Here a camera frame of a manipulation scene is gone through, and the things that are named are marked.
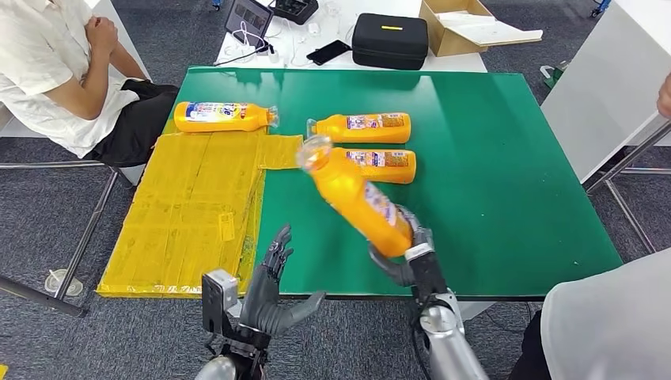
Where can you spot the white paper sheet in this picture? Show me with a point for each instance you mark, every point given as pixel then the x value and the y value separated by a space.
pixel 487 29

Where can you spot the person's right hand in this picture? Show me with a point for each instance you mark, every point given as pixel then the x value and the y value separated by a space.
pixel 102 34

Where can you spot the blue caster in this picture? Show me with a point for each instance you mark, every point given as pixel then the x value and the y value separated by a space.
pixel 600 6

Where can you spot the black smartphone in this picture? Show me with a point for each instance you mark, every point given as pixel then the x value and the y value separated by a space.
pixel 328 52

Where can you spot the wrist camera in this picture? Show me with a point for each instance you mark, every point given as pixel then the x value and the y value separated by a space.
pixel 430 278
pixel 217 301

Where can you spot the orange detergent bottle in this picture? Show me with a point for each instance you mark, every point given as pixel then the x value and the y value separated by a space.
pixel 398 173
pixel 335 130
pixel 346 194
pixel 220 127

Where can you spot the black tablet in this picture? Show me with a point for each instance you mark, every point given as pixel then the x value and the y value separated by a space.
pixel 249 18

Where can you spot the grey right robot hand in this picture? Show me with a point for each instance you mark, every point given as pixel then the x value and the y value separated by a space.
pixel 422 233

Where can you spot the person's hand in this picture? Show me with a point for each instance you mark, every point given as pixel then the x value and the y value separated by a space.
pixel 666 97

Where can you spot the person's right forearm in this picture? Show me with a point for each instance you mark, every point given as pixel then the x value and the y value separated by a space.
pixel 86 84

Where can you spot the metal stool frame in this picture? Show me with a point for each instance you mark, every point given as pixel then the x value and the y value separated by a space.
pixel 86 237

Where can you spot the white charger plug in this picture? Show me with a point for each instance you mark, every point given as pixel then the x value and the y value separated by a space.
pixel 313 29

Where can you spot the black electronic box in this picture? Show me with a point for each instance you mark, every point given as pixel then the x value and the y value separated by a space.
pixel 294 9

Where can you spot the clear plastic lid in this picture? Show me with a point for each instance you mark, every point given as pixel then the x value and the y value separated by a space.
pixel 71 286

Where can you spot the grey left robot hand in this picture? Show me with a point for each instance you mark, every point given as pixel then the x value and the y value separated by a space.
pixel 262 304

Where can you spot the green floor item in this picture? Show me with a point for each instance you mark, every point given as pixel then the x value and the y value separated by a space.
pixel 553 78

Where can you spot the green table mat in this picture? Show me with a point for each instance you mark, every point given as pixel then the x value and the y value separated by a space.
pixel 472 183

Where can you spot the open cardboard box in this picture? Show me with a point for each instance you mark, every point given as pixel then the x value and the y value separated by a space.
pixel 445 44

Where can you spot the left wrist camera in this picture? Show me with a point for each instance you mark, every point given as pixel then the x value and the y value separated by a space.
pixel 217 301

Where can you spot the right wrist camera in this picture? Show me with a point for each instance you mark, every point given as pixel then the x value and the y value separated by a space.
pixel 430 278

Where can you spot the black zip case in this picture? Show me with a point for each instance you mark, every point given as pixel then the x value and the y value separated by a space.
pixel 388 47

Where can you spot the yellow tape strip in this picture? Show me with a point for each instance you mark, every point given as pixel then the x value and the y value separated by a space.
pixel 3 373

